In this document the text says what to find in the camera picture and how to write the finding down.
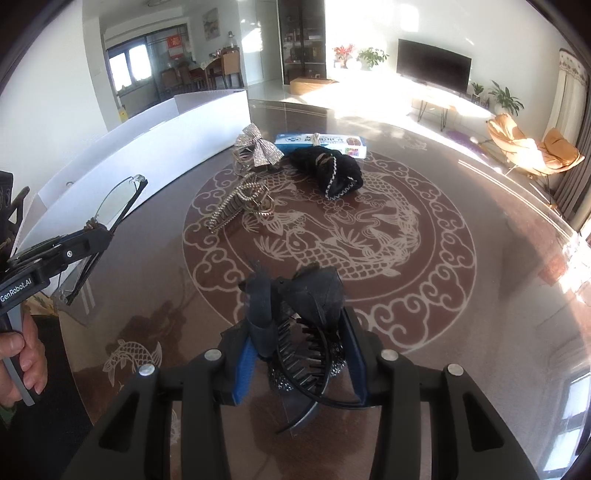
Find white cardboard box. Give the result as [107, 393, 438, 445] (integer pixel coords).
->
[16, 89, 252, 326]

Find rimless glasses with black arms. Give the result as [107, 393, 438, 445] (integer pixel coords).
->
[51, 173, 149, 308]

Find rhinestone bow hair clip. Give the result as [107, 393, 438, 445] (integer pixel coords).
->
[231, 122, 284, 178]

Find large leafy potted plant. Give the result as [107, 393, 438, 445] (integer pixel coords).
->
[488, 80, 525, 115]

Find white television console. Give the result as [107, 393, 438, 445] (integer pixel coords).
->
[406, 83, 499, 127]

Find grey curtain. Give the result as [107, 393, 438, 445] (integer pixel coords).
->
[549, 48, 591, 232]

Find black television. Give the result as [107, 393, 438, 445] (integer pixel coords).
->
[397, 38, 472, 94]

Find blue and white ointment box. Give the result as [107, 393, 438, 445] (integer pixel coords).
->
[274, 131, 368, 160]

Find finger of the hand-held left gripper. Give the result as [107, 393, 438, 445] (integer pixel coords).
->
[46, 227, 112, 282]
[7, 236, 63, 269]

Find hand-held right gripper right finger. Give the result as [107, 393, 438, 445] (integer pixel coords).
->
[339, 308, 541, 480]

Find orange lounge chair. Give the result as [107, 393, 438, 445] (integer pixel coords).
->
[486, 113, 586, 177]

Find black bow hair clip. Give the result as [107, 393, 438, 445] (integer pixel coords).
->
[238, 261, 370, 435]

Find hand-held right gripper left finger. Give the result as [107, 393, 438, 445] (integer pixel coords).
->
[60, 323, 259, 480]

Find gold rhinestone claw clip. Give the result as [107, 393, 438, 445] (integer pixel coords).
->
[206, 173, 278, 234]

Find black lace-trimmed cloth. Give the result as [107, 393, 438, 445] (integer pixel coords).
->
[288, 145, 365, 200]

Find red flower plant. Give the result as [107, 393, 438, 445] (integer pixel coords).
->
[333, 44, 357, 69]

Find wooden dining chair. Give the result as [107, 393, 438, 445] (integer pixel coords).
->
[205, 46, 243, 90]

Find dark glass display cabinet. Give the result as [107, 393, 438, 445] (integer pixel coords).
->
[277, 0, 328, 86]

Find person's left hand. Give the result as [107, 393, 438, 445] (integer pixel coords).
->
[0, 318, 47, 409]

